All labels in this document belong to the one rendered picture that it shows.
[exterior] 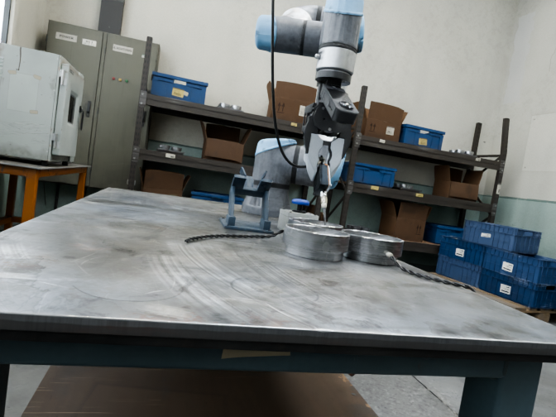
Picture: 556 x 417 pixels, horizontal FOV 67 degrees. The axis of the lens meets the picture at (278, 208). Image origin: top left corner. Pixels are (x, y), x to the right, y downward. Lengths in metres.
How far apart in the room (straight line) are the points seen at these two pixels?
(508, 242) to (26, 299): 4.31
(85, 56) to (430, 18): 3.93
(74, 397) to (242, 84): 4.33
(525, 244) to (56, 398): 4.26
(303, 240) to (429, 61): 5.23
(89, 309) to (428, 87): 5.52
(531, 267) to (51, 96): 3.90
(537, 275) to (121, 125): 4.04
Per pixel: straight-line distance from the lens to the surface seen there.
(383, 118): 4.75
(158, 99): 4.13
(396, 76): 5.51
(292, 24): 0.99
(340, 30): 0.87
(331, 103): 0.79
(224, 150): 4.19
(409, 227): 4.97
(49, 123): 2.83
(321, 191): 0.81
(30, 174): 2.61
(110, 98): 4.52
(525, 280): 4.34
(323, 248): 0.63
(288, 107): 4.38
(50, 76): 2.86
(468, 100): 6.04
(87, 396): 0.74
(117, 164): 4.48
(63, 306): 0.34
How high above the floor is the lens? 0.91
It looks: 4 degrees down
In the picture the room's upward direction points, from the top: 9 degrees clockwise
